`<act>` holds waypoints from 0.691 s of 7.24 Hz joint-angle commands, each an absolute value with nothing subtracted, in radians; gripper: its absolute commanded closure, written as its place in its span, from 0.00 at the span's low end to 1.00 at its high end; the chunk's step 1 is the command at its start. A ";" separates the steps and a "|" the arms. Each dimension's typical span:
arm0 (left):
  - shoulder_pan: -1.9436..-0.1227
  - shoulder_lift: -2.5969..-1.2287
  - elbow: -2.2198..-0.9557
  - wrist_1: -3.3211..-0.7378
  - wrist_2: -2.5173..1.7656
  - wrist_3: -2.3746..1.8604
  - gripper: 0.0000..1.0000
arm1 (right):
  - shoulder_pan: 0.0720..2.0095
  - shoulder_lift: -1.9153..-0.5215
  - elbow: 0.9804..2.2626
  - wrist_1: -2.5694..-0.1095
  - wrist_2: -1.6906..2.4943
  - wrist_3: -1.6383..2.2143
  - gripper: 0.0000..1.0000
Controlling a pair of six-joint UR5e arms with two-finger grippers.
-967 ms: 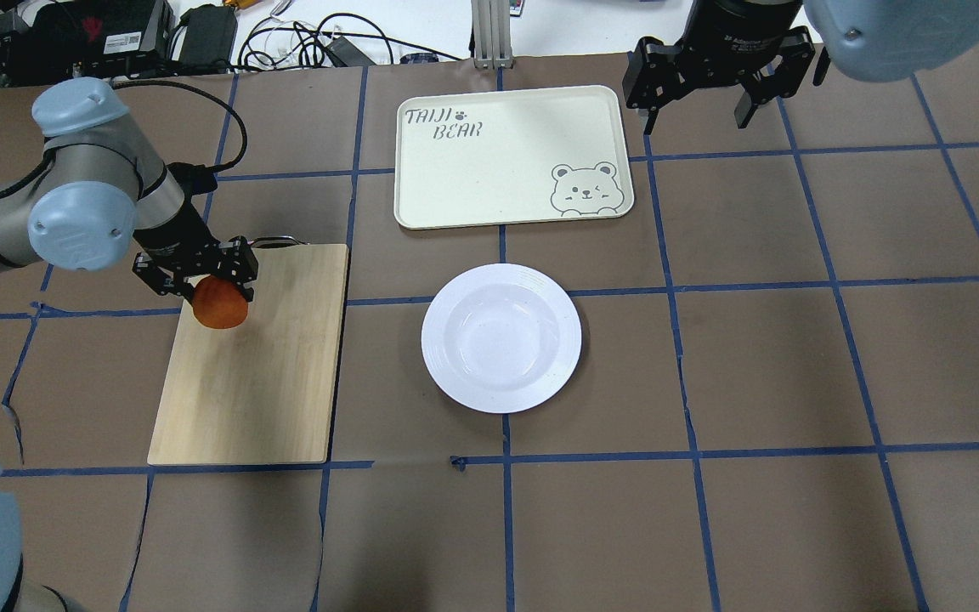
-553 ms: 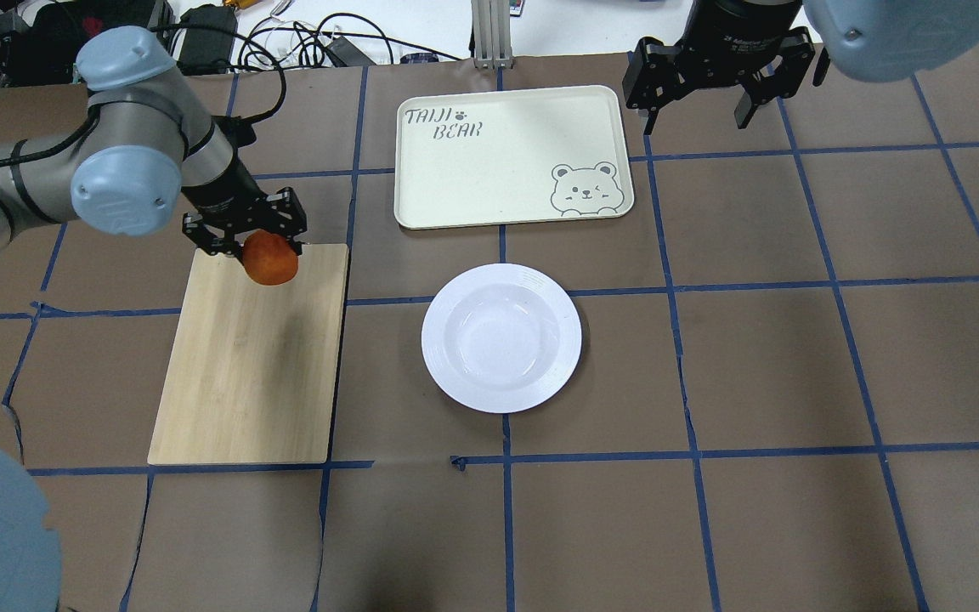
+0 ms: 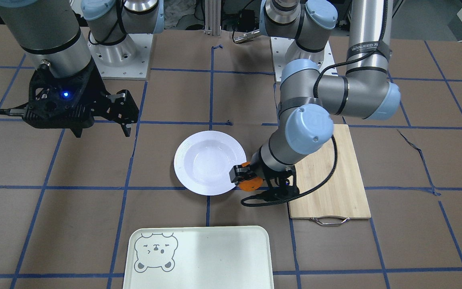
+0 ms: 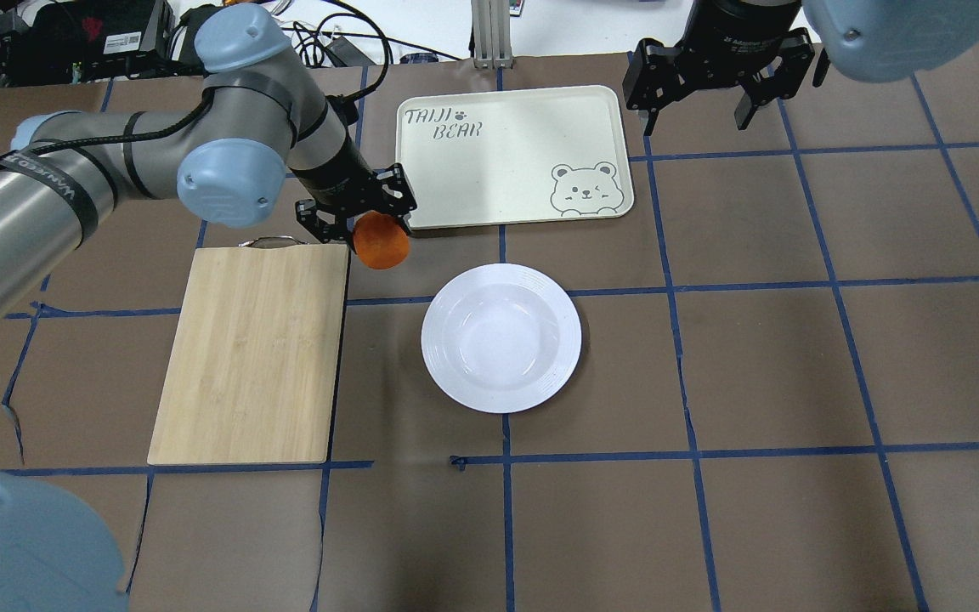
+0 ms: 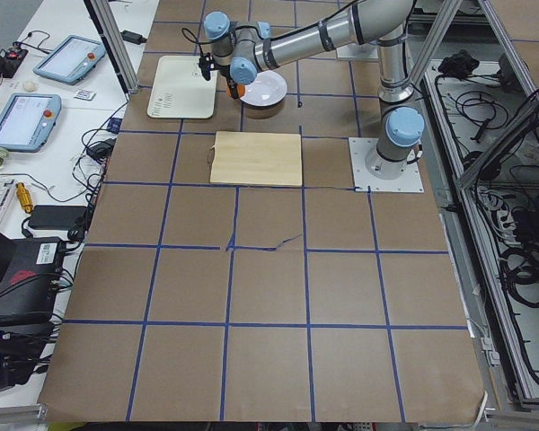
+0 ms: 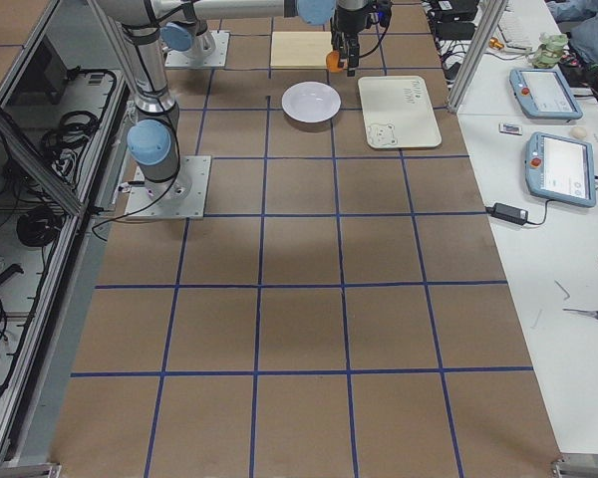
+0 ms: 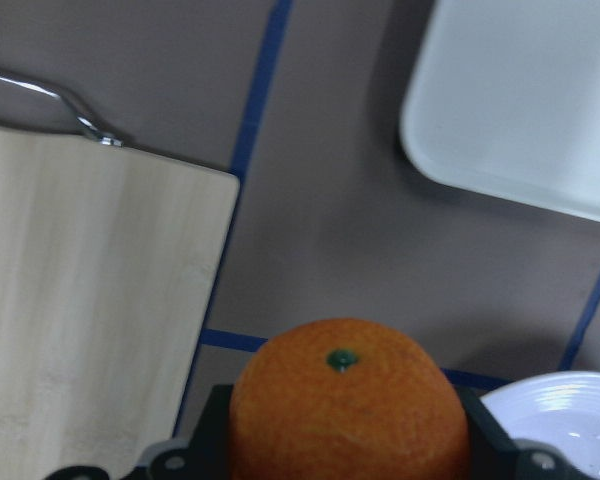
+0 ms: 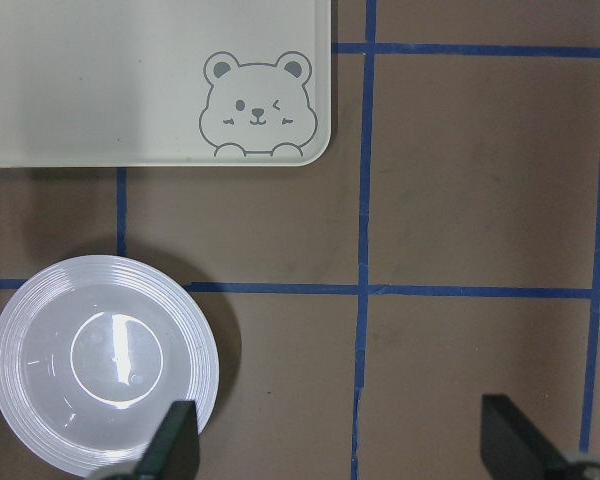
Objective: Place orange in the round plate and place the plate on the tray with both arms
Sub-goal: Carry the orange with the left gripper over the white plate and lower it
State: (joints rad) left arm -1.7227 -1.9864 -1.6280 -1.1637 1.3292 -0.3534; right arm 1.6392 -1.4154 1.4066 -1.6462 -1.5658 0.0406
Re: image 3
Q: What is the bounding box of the wooden cutting board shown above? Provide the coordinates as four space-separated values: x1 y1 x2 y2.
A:
288 124 371 226

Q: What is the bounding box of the orange fruit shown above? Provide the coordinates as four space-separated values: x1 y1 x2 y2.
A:
237 162 263 191

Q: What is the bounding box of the white round plate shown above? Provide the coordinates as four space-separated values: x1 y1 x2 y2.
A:
174 130 246 196

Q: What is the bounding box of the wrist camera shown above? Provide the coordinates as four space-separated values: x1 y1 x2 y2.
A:
255 184 300 205
0 71 95 129

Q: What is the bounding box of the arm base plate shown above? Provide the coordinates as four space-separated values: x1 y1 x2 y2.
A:
88 34 154 80
271 37 335 84

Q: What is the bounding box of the cream bear tray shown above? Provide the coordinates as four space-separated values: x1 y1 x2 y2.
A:
123 226 274 289

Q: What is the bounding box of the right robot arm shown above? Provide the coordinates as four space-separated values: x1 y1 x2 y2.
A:
0 0 165 138

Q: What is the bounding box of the aluminium frame post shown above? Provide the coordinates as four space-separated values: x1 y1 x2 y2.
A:
204 0 222 38

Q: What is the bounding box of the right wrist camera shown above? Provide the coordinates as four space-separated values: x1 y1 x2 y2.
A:
0 71 95 129

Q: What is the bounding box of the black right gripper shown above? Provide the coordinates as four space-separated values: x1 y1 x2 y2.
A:
22 62 139 138

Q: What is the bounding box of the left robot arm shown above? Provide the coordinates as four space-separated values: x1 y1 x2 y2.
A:
229 0 400 206

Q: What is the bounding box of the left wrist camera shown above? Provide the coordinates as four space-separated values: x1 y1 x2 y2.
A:
255 184 300 205

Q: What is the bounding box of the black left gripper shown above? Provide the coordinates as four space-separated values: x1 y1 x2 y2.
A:
229 153 299 201

